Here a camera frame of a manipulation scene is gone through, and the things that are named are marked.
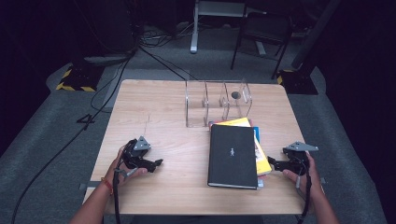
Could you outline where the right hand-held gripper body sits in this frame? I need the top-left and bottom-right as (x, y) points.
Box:
(282, 141), (319, 176)

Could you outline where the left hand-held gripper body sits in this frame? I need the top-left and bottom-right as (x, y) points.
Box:
(121, 135), (152, 169)

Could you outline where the yellow illustrated book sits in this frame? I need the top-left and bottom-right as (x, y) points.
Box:
(214, 117), (273, 177)

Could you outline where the blue landscape cover book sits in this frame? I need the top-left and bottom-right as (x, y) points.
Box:
(251, 125), (265, 189)

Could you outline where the black hardcover book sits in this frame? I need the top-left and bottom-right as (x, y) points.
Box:
(206, 123), (260, 190)

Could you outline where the clear acrylic book rack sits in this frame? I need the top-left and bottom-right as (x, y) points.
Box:
(185, 78), (253, 129)

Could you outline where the person's left hand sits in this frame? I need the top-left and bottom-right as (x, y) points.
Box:
(104, 146), (149, 188)

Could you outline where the person's right hand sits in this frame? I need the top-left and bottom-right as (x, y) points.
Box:
(282, 151), (322, 200)

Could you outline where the person's dark clothing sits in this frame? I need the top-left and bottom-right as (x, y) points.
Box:
(130, 215), (266, 224)

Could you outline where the dark slanted pole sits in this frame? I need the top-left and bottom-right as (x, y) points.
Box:
(290, 0), (343, 70)

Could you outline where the dark cabinet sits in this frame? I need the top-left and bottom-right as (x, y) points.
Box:
(74, 0), (138, 63)

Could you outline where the grey metal stand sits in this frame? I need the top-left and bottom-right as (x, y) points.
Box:
(189, 0), (248, 55)

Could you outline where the black metal chair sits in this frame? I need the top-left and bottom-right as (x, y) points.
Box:
(230, 11), (294, 80)

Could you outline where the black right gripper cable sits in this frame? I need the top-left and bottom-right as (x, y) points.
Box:
(293, 154), (314, 224)

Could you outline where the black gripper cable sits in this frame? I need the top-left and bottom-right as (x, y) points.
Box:
(293, 154), (314, 224)
(112, 167), (122, 224)

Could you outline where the red and orange braided bracelet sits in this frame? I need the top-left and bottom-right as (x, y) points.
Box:
(100, 176), (114, 196)

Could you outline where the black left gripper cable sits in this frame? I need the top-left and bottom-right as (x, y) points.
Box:
(112, 167), (122, 224)

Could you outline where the long black floor cable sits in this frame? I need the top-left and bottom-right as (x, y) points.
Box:
(10, 50), (136, 224)

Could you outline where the black yellow striped base plate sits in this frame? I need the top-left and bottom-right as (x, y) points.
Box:
(55, 63), (106, 93)
(276, 68), (319, 96)

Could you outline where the bundle of floor cables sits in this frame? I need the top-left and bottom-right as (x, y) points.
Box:
(137, 21), (196, 49)

